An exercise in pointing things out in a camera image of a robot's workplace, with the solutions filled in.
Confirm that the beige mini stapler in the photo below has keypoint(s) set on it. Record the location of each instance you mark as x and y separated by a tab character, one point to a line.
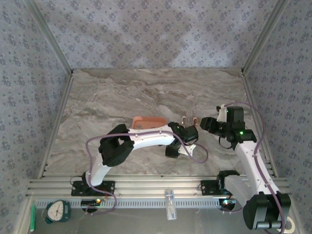
184	121

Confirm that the pink plastic tray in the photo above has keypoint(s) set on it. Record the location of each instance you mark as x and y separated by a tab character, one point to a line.
153	120

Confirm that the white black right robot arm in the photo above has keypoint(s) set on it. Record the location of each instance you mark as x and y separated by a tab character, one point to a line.
253	168

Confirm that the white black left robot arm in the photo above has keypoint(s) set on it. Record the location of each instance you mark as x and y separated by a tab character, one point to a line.
151	139

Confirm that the black controller board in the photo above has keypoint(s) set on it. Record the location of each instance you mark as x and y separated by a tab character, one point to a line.
228	202
90	202

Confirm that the white tape roll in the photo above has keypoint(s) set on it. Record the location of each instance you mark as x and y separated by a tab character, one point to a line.
292	225

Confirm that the green dial clock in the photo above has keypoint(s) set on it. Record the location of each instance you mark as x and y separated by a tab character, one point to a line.
57	211

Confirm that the green pen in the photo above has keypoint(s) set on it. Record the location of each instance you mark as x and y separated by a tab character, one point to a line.
32	219

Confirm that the aluminium table edge rail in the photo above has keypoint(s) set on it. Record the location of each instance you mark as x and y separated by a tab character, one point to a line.
58	122
251	97

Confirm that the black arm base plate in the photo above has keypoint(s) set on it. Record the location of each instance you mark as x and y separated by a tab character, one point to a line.
108	187
207	186

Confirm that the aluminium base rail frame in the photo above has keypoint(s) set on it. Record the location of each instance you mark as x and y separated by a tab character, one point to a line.
146	187

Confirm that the clear plastic bracket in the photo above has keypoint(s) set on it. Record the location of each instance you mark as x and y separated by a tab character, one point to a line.
170	209

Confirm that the aluminium corner post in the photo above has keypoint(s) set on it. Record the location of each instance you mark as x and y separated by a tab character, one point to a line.
54	41
260	41

